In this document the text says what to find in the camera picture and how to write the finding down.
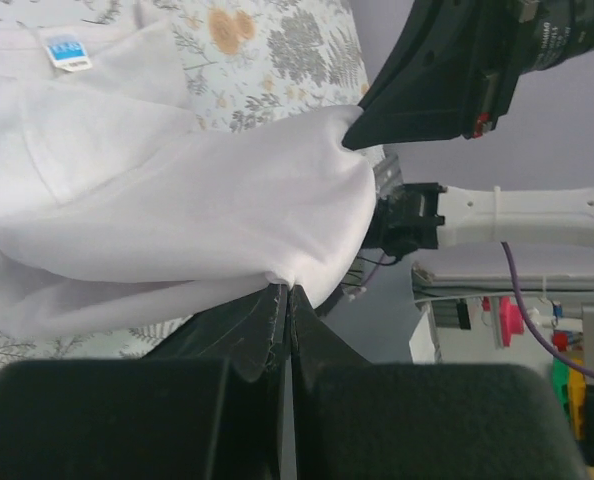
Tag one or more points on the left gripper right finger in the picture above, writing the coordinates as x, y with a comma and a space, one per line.
357, 420

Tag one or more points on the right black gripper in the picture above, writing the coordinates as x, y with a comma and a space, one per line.
454, 69

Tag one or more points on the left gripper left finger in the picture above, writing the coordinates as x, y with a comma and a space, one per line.
205, 404

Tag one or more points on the white t shirt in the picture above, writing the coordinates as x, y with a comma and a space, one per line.
117, 210

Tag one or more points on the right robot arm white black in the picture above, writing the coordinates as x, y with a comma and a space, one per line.
431, 216

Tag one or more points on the floral patterned table mat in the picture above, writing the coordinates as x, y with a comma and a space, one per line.
235, 65

